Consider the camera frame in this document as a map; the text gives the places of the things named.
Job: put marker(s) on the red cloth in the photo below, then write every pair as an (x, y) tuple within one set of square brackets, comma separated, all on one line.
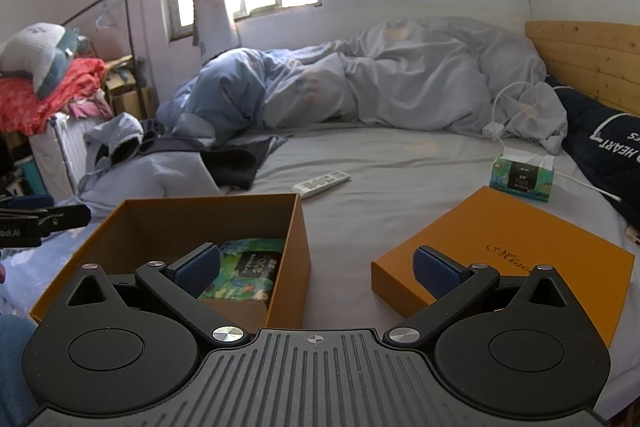
[(20, 107)]

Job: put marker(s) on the wooden headboard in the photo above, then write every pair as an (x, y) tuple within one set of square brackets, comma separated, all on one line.
[(590, 57)]

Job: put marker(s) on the dark cloth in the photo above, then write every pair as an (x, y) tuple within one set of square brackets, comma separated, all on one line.
[(235, 167)]

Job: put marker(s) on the grey hooded garment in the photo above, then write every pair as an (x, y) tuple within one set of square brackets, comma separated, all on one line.
[(160, 177)]

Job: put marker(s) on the navy printed pillow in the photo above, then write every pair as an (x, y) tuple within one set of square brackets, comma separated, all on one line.
[(600, 142)]

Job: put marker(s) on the clothes hanger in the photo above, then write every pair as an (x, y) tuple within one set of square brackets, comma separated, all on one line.
[(105, 21)]

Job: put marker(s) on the blue duvet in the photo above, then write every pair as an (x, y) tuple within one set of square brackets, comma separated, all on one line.
[(230, 92)]

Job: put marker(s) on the white remote control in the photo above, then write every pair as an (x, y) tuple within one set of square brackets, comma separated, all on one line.
[(321, 184)]

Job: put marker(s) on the grey plush toy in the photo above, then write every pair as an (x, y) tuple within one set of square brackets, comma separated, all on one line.
[(35, 52)]

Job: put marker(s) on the green floral tissue packet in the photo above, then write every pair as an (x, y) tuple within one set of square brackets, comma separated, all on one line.
[(250, 272)]

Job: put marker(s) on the black clothes rack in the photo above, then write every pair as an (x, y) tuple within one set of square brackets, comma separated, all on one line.
[(128, 32)]

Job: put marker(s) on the person's leg in jeans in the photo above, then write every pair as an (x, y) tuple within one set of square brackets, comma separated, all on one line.
[(12, 367)]

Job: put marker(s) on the orange cardboard box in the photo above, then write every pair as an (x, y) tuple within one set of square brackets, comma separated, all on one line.
[(150, 227)]

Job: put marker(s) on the light blue hooded jacket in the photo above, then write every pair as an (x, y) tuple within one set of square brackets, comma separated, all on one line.
[(112, 132)]

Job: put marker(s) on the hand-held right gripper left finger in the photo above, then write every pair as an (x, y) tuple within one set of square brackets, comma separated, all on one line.
[(197, 269)]

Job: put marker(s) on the teal storage box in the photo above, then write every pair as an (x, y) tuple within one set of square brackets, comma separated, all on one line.
[(25, 174)]

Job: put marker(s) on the grey duvet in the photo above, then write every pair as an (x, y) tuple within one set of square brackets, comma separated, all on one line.
[(415, 77)]

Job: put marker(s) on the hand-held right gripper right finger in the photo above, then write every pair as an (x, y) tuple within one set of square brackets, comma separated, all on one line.
[(435, 272)]

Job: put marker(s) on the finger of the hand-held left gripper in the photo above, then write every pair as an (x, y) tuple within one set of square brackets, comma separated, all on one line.
[(65, 217), (25, 201)]

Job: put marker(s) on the green tissue pack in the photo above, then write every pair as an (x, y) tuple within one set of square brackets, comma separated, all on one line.
[(522, 177)]

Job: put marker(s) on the brown cardboard box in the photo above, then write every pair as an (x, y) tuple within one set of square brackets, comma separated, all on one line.
[(125, 99)]

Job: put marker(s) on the pink cloth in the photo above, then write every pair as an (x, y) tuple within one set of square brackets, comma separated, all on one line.
[(90, 108)]

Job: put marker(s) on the orange box lid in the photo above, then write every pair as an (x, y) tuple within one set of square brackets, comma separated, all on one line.
[(480, 237)]

